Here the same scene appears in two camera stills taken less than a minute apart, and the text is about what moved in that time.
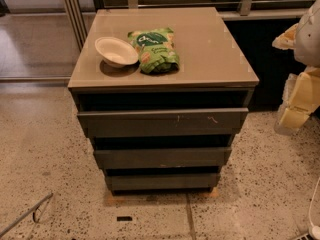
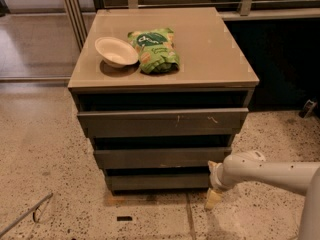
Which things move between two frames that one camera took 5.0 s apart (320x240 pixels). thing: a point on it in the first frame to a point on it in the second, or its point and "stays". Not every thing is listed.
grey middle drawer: x=146 y=158 stays
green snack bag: x=156 y=50 stays
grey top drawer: x=166 y=122 stays
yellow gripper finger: x=287 y=39 to x=212 y=164
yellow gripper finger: x=293 y=119 to x=212 y=198
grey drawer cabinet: x=164 y=132 stays
